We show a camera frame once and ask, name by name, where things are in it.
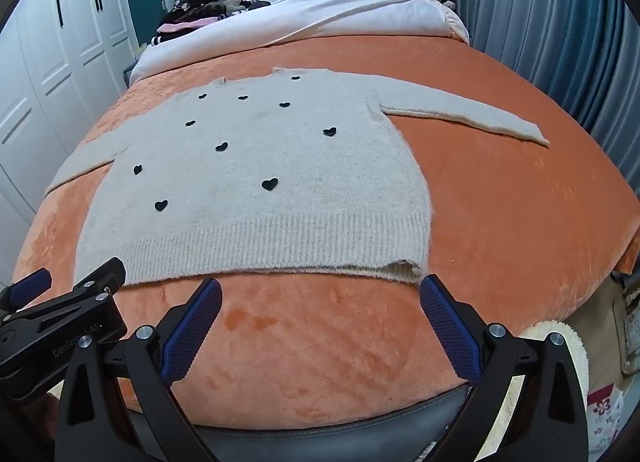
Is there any grey sweater with black hearts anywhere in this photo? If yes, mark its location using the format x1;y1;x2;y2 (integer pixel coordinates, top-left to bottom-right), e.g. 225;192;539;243
44;67;551;285

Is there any pile of dark clothes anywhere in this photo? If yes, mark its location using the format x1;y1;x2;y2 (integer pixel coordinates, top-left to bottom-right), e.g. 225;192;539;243
150;0;273;46

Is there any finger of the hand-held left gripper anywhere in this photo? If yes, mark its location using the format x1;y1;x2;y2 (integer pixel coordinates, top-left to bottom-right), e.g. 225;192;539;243
0;268;53;313
65;257;127;308

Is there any floral patterned cloth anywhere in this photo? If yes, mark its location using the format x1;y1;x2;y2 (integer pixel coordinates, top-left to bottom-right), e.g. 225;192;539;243
585;384;626;462

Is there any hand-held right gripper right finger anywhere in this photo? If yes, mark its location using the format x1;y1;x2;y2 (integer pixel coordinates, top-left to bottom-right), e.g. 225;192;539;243
420;275;591;462

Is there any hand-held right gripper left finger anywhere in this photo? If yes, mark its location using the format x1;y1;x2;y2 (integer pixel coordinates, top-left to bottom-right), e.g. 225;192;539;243
57;278;223;462

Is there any orange plush blanket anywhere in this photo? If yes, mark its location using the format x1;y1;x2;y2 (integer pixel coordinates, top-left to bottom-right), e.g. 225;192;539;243
10;35;640;430

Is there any grey curtain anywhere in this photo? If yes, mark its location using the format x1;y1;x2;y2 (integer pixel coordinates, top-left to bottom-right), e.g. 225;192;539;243
452;0;640;193

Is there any white duvet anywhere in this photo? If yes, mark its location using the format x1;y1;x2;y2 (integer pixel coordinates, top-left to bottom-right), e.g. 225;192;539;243
129;0;471;88

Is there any cream fluffy rug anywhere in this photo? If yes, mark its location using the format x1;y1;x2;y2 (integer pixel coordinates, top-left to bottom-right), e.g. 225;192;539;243
500;321;591;462

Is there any white wardrobe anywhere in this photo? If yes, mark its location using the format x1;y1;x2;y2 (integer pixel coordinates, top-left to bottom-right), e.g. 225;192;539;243
0;0;141;263

